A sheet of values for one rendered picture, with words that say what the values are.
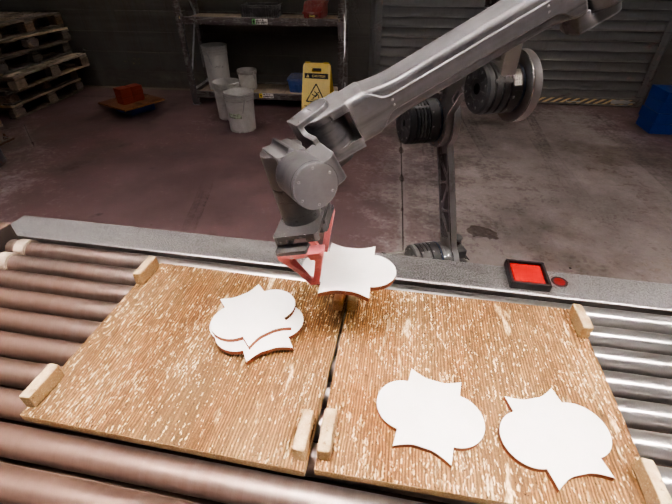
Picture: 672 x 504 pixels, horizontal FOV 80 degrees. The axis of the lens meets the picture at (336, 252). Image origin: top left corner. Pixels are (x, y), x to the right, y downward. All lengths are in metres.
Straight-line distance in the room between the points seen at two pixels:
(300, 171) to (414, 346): 0.36
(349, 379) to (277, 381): 0.11
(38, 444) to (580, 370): 0.79
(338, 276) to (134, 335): 0.36
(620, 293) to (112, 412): 0.91
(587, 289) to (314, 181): 0.64
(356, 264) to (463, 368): 0.23
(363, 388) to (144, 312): 0.41
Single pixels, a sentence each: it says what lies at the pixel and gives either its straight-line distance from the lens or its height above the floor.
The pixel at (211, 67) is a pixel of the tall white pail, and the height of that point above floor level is 0.39.
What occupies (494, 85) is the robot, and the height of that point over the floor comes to 1.16.
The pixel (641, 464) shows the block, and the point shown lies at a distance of 0.66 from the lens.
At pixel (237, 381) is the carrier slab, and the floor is 0.94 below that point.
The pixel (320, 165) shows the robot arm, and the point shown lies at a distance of 0.46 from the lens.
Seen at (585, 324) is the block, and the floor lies 0.96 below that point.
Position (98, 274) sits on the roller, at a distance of 0.97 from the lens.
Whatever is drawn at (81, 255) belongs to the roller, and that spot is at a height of 0.91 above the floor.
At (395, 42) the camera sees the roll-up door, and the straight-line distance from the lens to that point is 5.21.
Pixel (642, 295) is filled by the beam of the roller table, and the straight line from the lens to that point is 0.99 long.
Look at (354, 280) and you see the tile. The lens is 0.60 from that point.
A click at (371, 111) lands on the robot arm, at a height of 1.29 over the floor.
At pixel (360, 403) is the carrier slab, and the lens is 0.61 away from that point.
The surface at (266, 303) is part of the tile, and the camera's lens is 0.71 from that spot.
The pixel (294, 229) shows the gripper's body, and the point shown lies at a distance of 0.56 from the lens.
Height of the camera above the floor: 1.45
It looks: 37 degrees down
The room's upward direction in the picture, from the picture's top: straight up
